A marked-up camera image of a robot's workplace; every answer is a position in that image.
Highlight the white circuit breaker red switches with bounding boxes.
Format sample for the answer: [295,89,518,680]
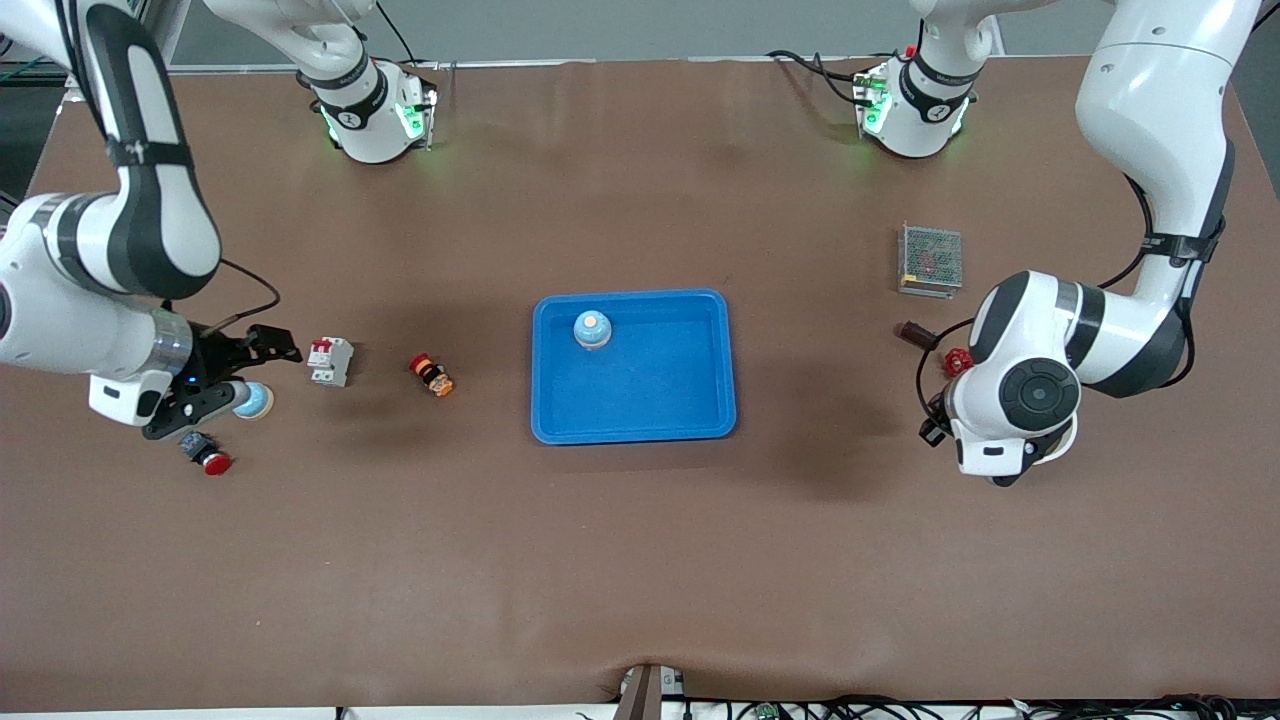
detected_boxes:
[306,336,355,388]

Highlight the red emergency stop button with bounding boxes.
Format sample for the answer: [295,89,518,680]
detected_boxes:
[178,430,234,477]

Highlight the perforated metal power supply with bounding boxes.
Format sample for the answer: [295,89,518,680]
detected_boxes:
[897,222,965,299]

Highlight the orange and black push button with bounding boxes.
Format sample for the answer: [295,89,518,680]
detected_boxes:
[408,352,456,398]

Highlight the blue plastic tray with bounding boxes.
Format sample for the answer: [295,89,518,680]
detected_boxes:
[530,289,738,445]

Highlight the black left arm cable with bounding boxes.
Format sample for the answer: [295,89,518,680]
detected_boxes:
[914,170,1201,426]

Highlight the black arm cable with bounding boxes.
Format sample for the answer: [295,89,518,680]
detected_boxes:
[160,258,282,336]
[914,170,1201,426]

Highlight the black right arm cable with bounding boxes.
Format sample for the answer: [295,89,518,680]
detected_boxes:
[160,258,282,336]

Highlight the black cable bundle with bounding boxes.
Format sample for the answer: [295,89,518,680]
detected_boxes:
[690,693,1241,720]

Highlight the black base cables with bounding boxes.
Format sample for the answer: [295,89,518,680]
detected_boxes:
[766,47,871,109]

